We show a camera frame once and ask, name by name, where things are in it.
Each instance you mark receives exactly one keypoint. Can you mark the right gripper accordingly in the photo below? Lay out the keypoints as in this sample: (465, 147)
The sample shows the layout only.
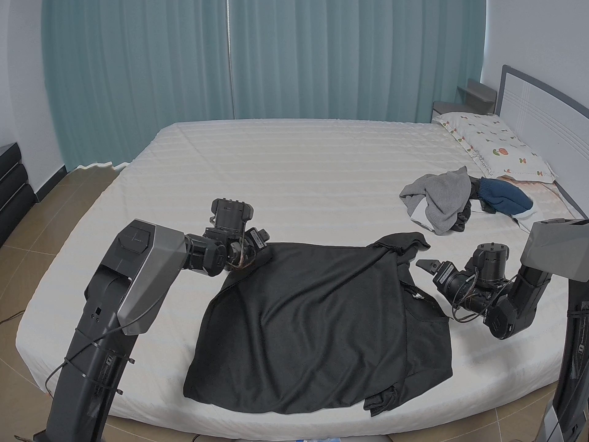
(458, 288)

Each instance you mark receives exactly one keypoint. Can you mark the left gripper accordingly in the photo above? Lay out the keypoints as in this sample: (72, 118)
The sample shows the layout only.
(251, 258)

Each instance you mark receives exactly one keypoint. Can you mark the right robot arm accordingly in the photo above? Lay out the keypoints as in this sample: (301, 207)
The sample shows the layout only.
(529, 293)

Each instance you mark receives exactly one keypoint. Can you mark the white printed pillow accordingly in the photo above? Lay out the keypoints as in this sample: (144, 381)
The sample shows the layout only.
(497, 145)

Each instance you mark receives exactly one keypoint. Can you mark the dark blue garment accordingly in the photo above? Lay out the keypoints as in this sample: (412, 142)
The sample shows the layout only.
(504, 198)

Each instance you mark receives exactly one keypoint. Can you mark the black T-shirt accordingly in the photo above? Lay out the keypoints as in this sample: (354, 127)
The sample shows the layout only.
(299, 329)

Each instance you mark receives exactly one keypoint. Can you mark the blue-green curtain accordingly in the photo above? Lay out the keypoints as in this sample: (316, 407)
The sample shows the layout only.
(354, 39)
(138, 62)

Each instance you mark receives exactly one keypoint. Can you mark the white garment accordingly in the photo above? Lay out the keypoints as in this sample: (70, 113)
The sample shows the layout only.
(421, 217)
(522, 219)

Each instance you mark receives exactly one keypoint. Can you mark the black chest of drawers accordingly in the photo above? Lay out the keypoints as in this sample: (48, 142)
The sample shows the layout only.
(14, 187)

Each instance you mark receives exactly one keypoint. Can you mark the grey bedside table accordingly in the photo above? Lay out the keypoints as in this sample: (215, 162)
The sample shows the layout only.
(474, 95)

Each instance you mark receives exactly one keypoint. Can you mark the bed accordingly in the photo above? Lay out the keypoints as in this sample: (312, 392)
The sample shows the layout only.
(276, 177)

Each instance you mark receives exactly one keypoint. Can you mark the grey garment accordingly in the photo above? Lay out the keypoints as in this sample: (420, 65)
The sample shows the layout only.
(441, 196)

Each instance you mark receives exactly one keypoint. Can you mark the black garment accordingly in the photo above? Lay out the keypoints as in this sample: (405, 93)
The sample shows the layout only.
(467, 210)

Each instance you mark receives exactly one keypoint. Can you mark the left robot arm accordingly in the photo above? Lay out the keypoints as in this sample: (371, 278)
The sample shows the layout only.
(138, 270)

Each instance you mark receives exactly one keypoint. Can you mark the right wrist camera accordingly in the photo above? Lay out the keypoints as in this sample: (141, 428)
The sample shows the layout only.
(470, 267)

